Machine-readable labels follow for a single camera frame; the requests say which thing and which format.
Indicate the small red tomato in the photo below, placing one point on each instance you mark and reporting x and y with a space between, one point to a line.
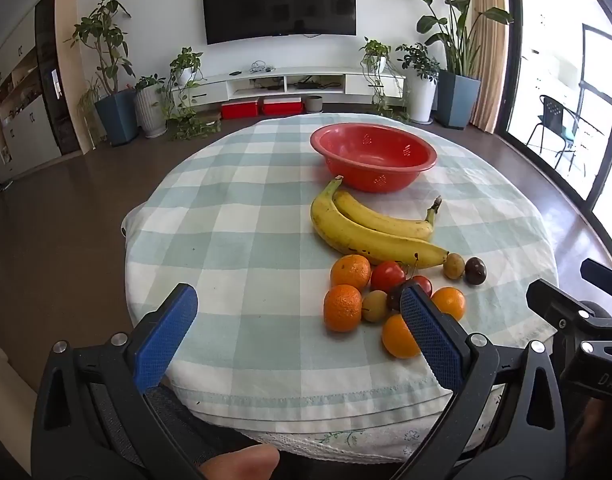
423 284

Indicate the tan round fruit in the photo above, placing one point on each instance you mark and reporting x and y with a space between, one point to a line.
454 265
375 306

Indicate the dark purple plum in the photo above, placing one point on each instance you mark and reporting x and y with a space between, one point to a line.
395 297

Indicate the beige curtain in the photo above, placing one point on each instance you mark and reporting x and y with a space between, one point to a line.
488 60

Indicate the dark wall panel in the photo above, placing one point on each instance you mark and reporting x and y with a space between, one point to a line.
48 50

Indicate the white wall cabinet unit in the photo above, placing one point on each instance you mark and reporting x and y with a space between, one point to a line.
30 130

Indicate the black metal chair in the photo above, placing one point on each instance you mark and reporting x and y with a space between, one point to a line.
553 115

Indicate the large red tomato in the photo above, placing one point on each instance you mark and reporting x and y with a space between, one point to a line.
387 276

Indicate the red plastic bowl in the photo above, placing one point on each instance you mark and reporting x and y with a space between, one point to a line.
371 160

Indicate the person's left hand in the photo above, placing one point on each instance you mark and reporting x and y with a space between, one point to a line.
240 462

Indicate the red storage box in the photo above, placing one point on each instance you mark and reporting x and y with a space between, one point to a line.
282 106
239 110

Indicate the long-stemmed yellow banana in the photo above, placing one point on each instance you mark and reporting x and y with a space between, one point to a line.
386 222

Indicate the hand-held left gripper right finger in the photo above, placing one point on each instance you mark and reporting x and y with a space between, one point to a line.
428 330

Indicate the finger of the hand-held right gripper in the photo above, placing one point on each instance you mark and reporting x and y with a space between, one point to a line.
606 274
556 302

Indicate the bushy plant in white pot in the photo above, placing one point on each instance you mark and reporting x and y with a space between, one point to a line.
421 95

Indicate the grey round pot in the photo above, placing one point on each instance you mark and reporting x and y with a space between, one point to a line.
314 104

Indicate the broad-leaf plant in blue pot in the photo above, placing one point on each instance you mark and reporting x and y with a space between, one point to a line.
458 100

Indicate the green white checked tablecloth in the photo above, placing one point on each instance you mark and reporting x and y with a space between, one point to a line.
235 240

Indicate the black set-top device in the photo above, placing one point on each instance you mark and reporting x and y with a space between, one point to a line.
308 85

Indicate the leafy tree in blue pot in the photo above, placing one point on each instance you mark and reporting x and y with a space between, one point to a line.
116 117

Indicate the plant in white ribbed pot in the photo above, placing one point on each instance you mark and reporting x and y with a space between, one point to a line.
150 110

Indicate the white TV cabinet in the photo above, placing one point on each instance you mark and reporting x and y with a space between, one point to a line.
376 85

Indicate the orange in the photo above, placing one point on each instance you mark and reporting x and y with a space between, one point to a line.
397 337
450 302
351 272
342 308

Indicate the white embroidered cloth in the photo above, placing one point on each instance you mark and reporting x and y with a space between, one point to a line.
336 442

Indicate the black-framed glass door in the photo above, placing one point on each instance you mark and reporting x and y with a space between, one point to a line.
513 85

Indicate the large yellow banana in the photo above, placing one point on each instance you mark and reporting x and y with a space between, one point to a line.
356 240

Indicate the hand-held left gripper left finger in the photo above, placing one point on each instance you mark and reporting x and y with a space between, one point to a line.
165 335

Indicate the dark passion fruit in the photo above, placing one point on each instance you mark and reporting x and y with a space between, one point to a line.
476 271

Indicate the wall-mounted black television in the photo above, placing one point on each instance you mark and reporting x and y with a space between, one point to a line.
278 2

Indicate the trailing green pothos plant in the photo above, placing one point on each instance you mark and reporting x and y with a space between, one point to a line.
376 52
185 62

